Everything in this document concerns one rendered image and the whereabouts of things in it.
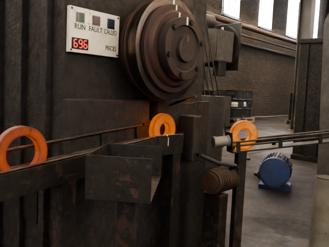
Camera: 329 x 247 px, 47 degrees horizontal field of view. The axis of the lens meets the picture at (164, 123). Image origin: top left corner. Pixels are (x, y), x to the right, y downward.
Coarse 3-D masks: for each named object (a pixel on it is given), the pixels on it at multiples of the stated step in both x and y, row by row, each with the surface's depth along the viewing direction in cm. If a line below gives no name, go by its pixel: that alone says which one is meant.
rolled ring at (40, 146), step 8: (8, 128) 124; (16, 128) 123; (24, 128) 125; (32, 128) 128; (0, 136) 121; (8, 136) 121; (16, 136) 123; (32, 136) 128; (40, 136) 130; (0, 144) 119; (8, 144) 121; (40, 144) 130; (0, 152) 120; (40, 152) 131; (0, 160) 120; (32, 160) 132; (40, 160) 131; (0, 168) 120; (8, 168) 122
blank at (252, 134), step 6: (234, 126) 198; (240, 126) 199; (246, 126) 200; (252, 126) 200; (234, 132) 198; (252, 132) 201; (234, 138) 198; (246, 138) 203; (252, 138) 201; (234, 144) 199; (240, 144) 200
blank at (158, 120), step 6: (162, 114) 177; (168, 114) 181; (156, 120) 175; (162, 120) 177; (168, 120) 180; (150, 126) 175; (156, 126) 175; (168, 126) 181; (174, 126) 184; (150, 132) 175; (156, 132) 175; (168, 132) 182; (174, 132) 184
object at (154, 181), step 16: (112, 144) 139; (96, 160) 114; (112, 160) 113; (128, 160) 112; (144, 160) 112; (160, 160) 138; (96, 176) 114; (112, 176) 113; (128, 176) 113; (144, 176) 112; (160, 176) 138; (96, 192) 114; (112, 192) 114; (128, 192) 113; (144, 192) 113; (128, 208) 127; (128, 224) 127; (128, 240) 128
